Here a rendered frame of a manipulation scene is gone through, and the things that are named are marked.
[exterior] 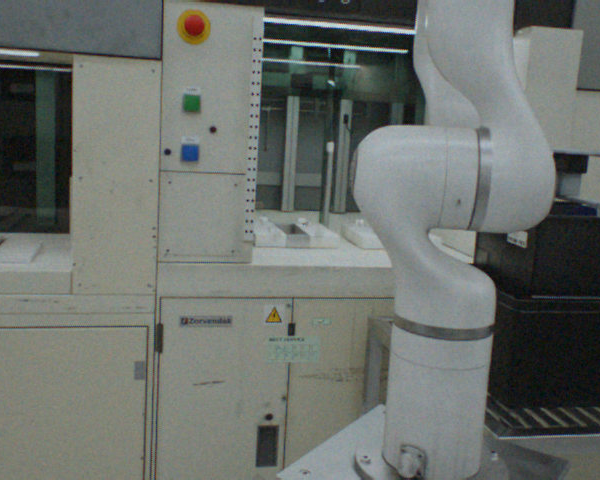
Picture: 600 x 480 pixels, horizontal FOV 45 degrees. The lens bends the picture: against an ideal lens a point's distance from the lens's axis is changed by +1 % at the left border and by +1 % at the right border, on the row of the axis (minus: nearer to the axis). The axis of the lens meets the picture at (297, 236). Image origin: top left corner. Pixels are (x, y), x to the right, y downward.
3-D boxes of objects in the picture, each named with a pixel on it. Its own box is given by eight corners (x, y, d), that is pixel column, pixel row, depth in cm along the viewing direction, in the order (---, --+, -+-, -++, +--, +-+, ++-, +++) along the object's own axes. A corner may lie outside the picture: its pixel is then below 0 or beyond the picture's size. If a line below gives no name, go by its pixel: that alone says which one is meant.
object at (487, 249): (463, 311, 134) (480, 143, 129) (562, 312, 139) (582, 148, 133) (529, 354, 111) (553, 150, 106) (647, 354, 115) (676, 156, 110)
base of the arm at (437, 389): (477, 528, 77) (494, 363, 74) (326, 471, 87) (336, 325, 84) (527, 462, 93) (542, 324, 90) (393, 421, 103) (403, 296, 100)
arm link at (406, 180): (502, 344, 81) (526, 131, 77) (338, 330, 82) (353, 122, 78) (483, 315, 93) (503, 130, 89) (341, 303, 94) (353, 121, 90)
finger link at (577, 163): (547, 171, 117) (584, 173, 119) (558, 173, 114) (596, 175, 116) (549, 152, 117) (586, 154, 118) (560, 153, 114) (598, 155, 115)
